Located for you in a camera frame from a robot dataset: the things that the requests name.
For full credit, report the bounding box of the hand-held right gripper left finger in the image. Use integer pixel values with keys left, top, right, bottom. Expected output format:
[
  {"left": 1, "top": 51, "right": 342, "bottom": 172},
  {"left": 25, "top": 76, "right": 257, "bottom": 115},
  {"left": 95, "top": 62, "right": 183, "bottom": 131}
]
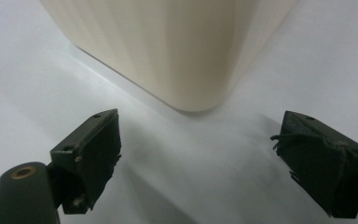
[{"left": 49, "top": 108, "right": 122, "bottom": 216}]

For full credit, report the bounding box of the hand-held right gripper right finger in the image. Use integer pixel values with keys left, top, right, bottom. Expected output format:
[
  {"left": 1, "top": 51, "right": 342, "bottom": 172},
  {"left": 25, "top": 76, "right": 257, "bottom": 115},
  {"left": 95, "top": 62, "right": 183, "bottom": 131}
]
[{"left": 269, "top": 110, "right": 358, "bottom": 219}]

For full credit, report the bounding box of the cream ribbed plastic bin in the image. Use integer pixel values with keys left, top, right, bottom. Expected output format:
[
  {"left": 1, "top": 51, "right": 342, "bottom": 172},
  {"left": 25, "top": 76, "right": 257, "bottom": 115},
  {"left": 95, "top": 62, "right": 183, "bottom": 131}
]
[{"left": 39, "top": 0, "right": 299, "bottom": 113}]

